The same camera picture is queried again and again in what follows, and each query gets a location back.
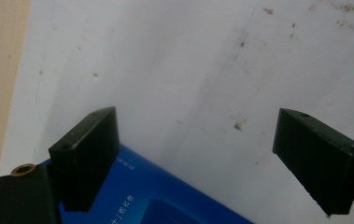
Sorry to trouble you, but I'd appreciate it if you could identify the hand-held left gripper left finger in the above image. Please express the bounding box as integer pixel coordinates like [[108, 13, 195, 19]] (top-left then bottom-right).
[[0, 105, 120, 224]]

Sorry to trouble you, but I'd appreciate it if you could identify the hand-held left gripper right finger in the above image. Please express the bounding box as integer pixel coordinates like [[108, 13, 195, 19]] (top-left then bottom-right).
[[272, 107, 354, 224]]

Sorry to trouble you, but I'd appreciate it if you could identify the blue box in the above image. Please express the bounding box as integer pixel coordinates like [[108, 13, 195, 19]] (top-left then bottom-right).
[[0, 143, 254, 224]]

